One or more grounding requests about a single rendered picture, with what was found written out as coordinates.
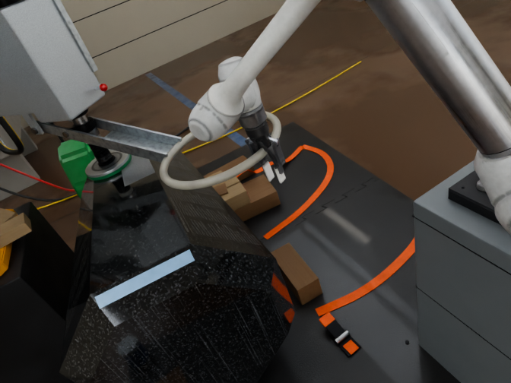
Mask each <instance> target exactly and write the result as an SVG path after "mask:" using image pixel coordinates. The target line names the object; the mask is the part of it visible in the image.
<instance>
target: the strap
mask: <svg viewBox="0 0 511 383"><path fill-rule="evenodd" d="M302 149H306V150H311V151H313V152H315V153H317V154H319V155H320V156H321V157H322V158H323V159H324V160H325V162H326V164H327V173H326V176H325V178H324V180H323V182H322V184H321V185H320V186H319V187H318V189H317V190H316V191H315V192H314V193H313V195H312V196H311V197H310V198H309V199H308V200H307V201H306V202H305V203H304V204H303V205H302V206H301V207H300V208H299V209H298V210H297V211H295V212H294V213H293V214H292V215H290V216H289V217H288V218H287V219H286V220H284V221H283V222H282V223H280V224H279V225H277V226H276V227H275V228H274V229H272V230H271V231H269V232H268V233H266V234H265V235H264V237H265V238H266V239H270V238H271V237H272V236H273V235H274V234H276V233H277V232H279V231H280V230H281V229H283V228H284V227H286V225H288V224H289V223H291V222H292V221H293V220H295V219H296V218H297V217H298V216H300V215H301V214H302V213H303V212H304V211H305V210H306V209H307V208H308V207H309V206H310V205H311V204H312V203H313V202H314V201H315V200H316V199H317V198H318V197H319V196H320V195H321V193H322V192H323V191H324V189H325V188H326V186H327V185H328V184H329V182H330V180H331V178H332V175H333V172H334V165H333V162H332V159H331V157H330V156H329V155H328V154H327V153H326V152H324V151H323V150H320V149H318V148H315V147H311V146H308V145H303V146H299V147H298V148H297V149H296V150H295V151H294V152H293V153H292V154H291V155H290V156H289V157H288V158H287V159H286V160H285V161H286V162H289V161H291V160H292V159H293V158H294V157H295V156H296V155H298V153H299V152H301V150H302ZM286 162H285V163H286ZM248 171H250V172H251V173H260V172H261V171H263V168H262V167H260V168H259V169H257V170H255V171H252V170H250V169H248ZM414 253H415V243H414V238H413V240H412V241H411V243H410V244H409V246H408V247H407V248H406V249H405V250H404V251H403V252H402V253H401V254H400V255H399V256H398V257H397V258H396V259H395V260H394V261H393V262H392V263H391V264H390V265H389V266H388V267H387V268H386V269H385V270H384V271H383V272H382V273H380V274H379V275H378V276H376V277H375V278H373V279H372V280H371V281H370V282H368V283H366V284H365V285H363V286H362V287H361V288H359V289H357V290H355V291H354V292H352V293H349V294H347V295H346V296H343V297H341V298H339V299H336V300H335V301H332V302H330V303H327V304H325V305H323V306H320V307H318V308H317V309H316V312H317V314H318V316H322V315H324V314H326V313H327V312H331V311H333V310H336V309H338V308H340V307H342V306H344V305H347V304H349V303H351V302H353V301H355V300H357V299H359V298H360V297H362V296H364V295H366V294H368V293H369V292H370V291H372V290H374V289H375V288H377V287H378V286H379V285H380V284H381V283H383V282H384V281H386V280H387V279H388V278H389V277H391V276H392V275H393V274H394V273H395V272H396V271H397V270H398V269H399V268H400V267H401V266H402V265H403V264H404V263H405V262H406V261H407V260H408V259H409V258H410V257H411V256H412V255H413V254H414Z"/></svg>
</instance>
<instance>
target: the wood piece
mask: <svg viewBox="0 0 511 383"><path fill-rule="evenodd" d="M31 231H32V228H31V222H30V219H29V218H28V217H27V216H26V214H25V213H22V214H19V215H17V216H16V217H13V218H12V219H10V220H8V221H6V222H4V223H3V224H1V225H0V248H2V247H4V246H6V245H8V244H9V243H11V242H13V241H15V240H16V239H19V238H20V237H22V236H24V235H26V234H28V233H29V232H31Z"/></svg>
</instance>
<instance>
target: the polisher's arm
mask: <svg viewBox="0 0 511 383"><path fill-rule="evenodd" d="M32 113H33V111H32V110H31V108H30V107H29V106H28V105H27V103H26V102H25V100H24V98H23V97H22V96H21V95H20V93H19V92H18V90H17V88H16V87H15V86H14V85H13V83H12V82H11V80H10V79H9V77H8V76H7V75H6V73H5V72H4V70H3V69H2V67H1V66H0V117H1V116H15V115H22V116H23V117H24V119H25V121H26V122H27V124H28V125H29V126H30V127H31V128H35V129H36V130H37V131H38V134H37V135H43V134H44V132H43V130H42V129H41V127H40V126H39V125H38V123H37V121H36V120H35V119H34V117H33V116H32V115H31V114H32Z"/></svg>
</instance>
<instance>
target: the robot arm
mask: <svg viewBox="0 0 511 383"><path fill-rule="evenodd" d="M364 1H365V2H366V3H367V4H368V5H369V7H370V8H371V10H372V11H373V12H374V14H375V15H376V16H377V17H378V18H379V20H380V21H381V23H382V24H383V26H384V27H385V28H386V29H387V30H388V32H389V33H390V34H391V36H392V37H393V39H394V40H395V41H396V42H397V44H398V45H399V46H400V48H401V49H402V51H403V52H404V53H405V54H406V56H407V57H408V58H409V59H410V61H411V62H412V64H413V65H414V67H415V68H416V69H417V70H418V71H419V73H420V74H421V75H422V77H423V78H424V80H425V81H426V82H427V83H428V84H429V86H430V87H431V89H432V90H433V92H434V93H435V94H436V95H437V96H438V97H439V99H440V100H441V102H442V103H443V105H444V106H445V107H446V108H447V109H448V111H449V112H450V114H451V115H452V116H453V118H454V119H455V120H456V121H457V122H458V124H459V125H460V127H461V128H462V130H463V131H464V132H465V133H466V134H467V136H468V137H469V138H470V140H471V141H472V143H473V144H474V145H475V146H476V148H477V149H478V150H477V153H476V156H475V159H474V170H475V172H476V173H477V175H478V177H479V179H480V180H479V181H478V182H477V189H478V190H480V191H483V192H486V193H487V196H488V197H489V199H490V202H491V204H492V205H493V206H494V211H495V216H496V218H497V220H498V221H499V223H500V224H501V225H502V227H503V228H504V229H505V230H506V231H507V232H508V233H509V234H510V235H511V86H510V85H509V83H508V82H507V81H506V79H505V77H504V76H503V75H502V74H501V72H500V70H499V69H498V67H497V66H496V65H495V64H494V62H493V60H492V59H491V57H490V56H489V55H488V54H487V52H486V50H485V49H484V47H483V46H482V45H481V43H480V42H479V40H478V38H477V37H476V36H475V35H474V33H473V32H472V30H471V29H470V27H469V26H468V25H467V23H466V22H465V20H464V19H463V17H462V16H461V15H460V13H459V12H458V10H457V9H456V7H455V6H454V4H453V3H452V2H451V0H364ZM320 2H321V0H287V1H286V2H285V3H284V4H283V5H282V7H281V8H280V10H279V11H278V13H277V14H276V15H275V16H274V17H273V19H272V20H271V22H270V23H269V24H268V26H267V27H266V28H265V29H264V30H263V32H262V33H261V35H260V36H259V38H258V39H257V40H256V41H255V42H254V44H253V45H252V47H251V48H250V49H249V51H248V52H247V53H246V54H245V55H244V57H243V58H242V57H239V56H234V57H231V58H228V59H226V60H225V61H223V62H222V63H220V64H219V66H218V79H219V81H220V83H218V84H214V85H212V86H211V87H210V89H209V90H208V91H207V92H206V93H205V95H204V96H203V97H202V98H201V99H200V100H199V101H198V104H197V105H196V106H195V107H194V108H193V110H192V111H191V113H190V116H189V121H188V124H189V129H190V131H191V133H192V134H193V135H194V136H195V137H196V138H197V139H199V140H200V141H206V142H209V141H215V140H217V139H218V138H220V137H222V136H223V135H224V134H225V133H226V132H227V131H228V130H229V129H230V128H231V127H233V125H234V124H235V123H236V122H237V121H238V120H239V123H240V125H241V127H242V128H244V129H245V131H246V134H247V136H248V138H247V139H246V140H245V142H246V144H247V145H248V146H249V149H250V151H251V154H252V155H253V154H255V153H256V152H257V151H258V150H259V149H260V148H263V149H264V150H265V152H267V153H268V155H269V156H270V158H271V160H272V162H273V164H274V165H275V167H274V169H275V172H276V174H277V177H278V180H279V182H280V183H282V182H283V181H284V180H285V179H286V177H285V175H284V169H283V165H284V163H285V162H286V161H285V158H284V155H283V153H282V150H281V146H280V140H279V138H276V139H274V138H272V137H271V135H270V134H269V127H268V123H267V121H266V119H267V115H266V112H265V109H264V106H263V103H262V101H261V97H260V90H259V86H258V83H257V80H256V77H257V76H258V75H259V73H260V72H261V71H262V69H263V68H264V67H265V66H266V65H267V64H268V63H269V62H270V61H271V59H272V58H273V57H274V56H275V54H276V53H277V52H278V51H279V50H280V48H281V47H282V46H283V45H284V44H285V43H286V42H287V41H288V39H289V38H290V37H291V36H292V35H293V33H294V32H295V31H296V30H297V28H298V27H299V26H300V25H301V24H302V23H303V22H304V20H305V19H306V18H307V17H308V15H309V14H310V13H311V12H312V10H313V9H314V8H315V7H316V6H317V5H318V4H319V3H320Z"/></svg>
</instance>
